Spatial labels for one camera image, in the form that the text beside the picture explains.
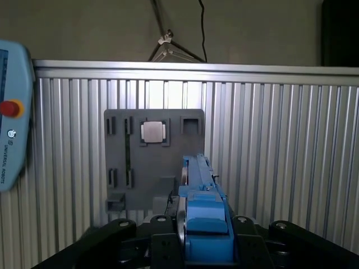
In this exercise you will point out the pale blue teach pendant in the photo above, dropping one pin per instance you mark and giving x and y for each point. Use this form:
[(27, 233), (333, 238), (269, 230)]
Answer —
[(16, 140)]

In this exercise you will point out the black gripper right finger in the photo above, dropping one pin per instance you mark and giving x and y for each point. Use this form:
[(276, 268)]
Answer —
[(283, 232)]

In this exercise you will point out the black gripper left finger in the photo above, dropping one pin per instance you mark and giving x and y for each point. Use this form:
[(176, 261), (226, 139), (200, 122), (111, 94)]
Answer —
[(165, 246)]

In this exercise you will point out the silver CPU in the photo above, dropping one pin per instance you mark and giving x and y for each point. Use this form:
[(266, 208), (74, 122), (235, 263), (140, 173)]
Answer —
[(152, 132)]

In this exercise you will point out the grey parts rack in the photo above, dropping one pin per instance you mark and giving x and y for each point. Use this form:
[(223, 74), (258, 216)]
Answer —
[(157, 168)]

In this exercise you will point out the hard disk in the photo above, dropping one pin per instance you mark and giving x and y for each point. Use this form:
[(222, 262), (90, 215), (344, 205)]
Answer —
[(207, 201)]

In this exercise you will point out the tripod with white joint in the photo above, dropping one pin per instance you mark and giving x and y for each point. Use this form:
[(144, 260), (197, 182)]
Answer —
[(168, 37)]

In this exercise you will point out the dark panel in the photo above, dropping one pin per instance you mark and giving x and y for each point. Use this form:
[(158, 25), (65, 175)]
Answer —
[(340, 33)]

